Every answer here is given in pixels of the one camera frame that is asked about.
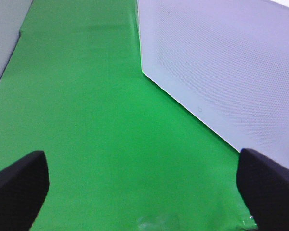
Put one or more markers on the white microwave door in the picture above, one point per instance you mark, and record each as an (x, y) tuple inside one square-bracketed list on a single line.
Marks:
[(226, 62)]

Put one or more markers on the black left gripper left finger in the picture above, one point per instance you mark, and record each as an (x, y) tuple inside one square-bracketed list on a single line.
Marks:
[(23, 188)]

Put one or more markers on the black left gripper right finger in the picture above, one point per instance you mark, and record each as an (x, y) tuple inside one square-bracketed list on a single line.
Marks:
[(264, 187)]

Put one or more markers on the green table mat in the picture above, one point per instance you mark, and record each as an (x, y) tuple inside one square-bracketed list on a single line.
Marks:
[(122, 154)]

